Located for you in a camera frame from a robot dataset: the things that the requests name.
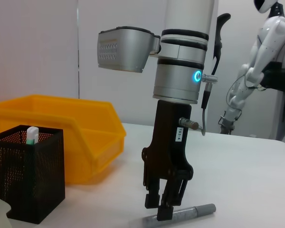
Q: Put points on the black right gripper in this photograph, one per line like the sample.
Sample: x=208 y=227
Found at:
x=166 y=154

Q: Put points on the grey marker pen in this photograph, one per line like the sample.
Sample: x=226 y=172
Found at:
x=192 y=211

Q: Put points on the green pen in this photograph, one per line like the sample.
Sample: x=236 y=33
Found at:
x=32 y=135

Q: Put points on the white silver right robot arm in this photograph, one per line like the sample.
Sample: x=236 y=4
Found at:
x=180 y=71

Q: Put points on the white humanoid robot arm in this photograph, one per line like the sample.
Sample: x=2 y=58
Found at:
x=268 y=40

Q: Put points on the black mesh pen holder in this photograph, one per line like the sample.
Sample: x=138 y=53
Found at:
x=38 y=175

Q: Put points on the yellow plastic storage bin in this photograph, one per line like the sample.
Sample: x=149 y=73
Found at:
x=95 y=123

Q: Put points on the white black robot head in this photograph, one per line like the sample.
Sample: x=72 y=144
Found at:
x=264 y=4

